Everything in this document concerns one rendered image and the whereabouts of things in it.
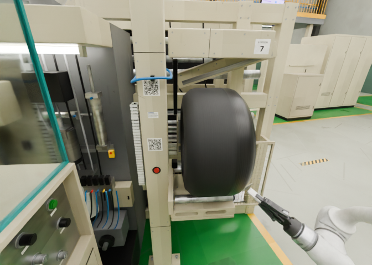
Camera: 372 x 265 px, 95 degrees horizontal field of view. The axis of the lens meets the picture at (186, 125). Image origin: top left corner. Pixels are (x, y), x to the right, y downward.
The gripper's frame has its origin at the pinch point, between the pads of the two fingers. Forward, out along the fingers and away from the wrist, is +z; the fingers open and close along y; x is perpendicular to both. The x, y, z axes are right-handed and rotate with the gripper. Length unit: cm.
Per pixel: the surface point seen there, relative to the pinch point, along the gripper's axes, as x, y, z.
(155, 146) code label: -18, -6, 50
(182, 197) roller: -21.3, 15.8, 26.3
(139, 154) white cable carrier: -26, -1, 55
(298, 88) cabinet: 422, 194, 35
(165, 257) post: -47, 72, 15
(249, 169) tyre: -0.1, -15.7, 9.1
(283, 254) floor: 27, 105, -58
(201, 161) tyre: -14.0, -19.4, 24.8
